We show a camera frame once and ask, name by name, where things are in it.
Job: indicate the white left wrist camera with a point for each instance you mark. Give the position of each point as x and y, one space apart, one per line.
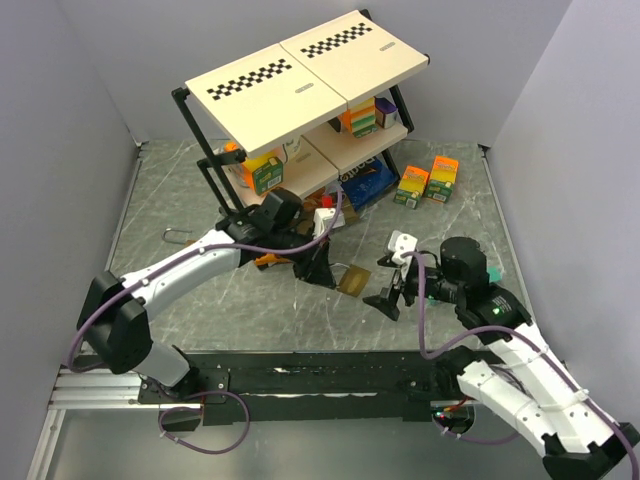
327 217

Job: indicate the orange bottle on shelf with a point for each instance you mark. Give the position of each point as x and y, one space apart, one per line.
236 158

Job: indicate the orange green box right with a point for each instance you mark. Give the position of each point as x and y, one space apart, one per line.
442 179

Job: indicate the stacked sponges pack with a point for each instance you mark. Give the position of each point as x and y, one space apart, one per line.
360 120

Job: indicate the blue snack bag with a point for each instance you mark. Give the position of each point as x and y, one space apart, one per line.
366 182

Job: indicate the teal rectangular box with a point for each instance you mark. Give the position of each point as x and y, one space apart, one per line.
495 274

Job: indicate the aluminium frame rail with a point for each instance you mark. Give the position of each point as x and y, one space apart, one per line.
95 390

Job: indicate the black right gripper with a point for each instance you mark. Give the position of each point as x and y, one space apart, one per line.
386 305

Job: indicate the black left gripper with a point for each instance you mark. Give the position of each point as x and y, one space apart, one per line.
315 267

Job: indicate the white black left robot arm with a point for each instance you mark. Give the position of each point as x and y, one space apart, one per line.
117 311

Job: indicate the black frame cream shelf rack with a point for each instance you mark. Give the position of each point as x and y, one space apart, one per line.
300 87

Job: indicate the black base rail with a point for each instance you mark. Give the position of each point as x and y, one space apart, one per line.
329 385

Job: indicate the orange green box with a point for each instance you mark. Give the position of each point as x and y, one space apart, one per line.
411 187
442 179

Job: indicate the purple white small box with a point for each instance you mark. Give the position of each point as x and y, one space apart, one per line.
386 112

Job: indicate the green yellow box on shelf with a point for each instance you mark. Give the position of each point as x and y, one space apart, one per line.
263 173

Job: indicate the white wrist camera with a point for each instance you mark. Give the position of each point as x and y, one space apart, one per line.
399 246
327 217

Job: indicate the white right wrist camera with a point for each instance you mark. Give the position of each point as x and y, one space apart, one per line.
399 246

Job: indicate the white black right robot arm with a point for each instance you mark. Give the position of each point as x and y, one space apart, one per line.
542 402

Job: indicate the orange green box left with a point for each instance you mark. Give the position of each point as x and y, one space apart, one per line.
411 187

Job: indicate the large brass padlock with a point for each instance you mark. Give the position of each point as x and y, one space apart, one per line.
353 278

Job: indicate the white carton on shelf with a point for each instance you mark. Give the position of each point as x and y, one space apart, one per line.
291 149

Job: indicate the brass padlock with key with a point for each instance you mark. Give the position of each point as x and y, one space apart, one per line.
175 236

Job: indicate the orange Kettle chips bag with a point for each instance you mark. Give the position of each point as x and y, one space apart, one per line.
269 260

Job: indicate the brown chips bag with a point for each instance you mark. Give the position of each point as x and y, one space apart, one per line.
314 201

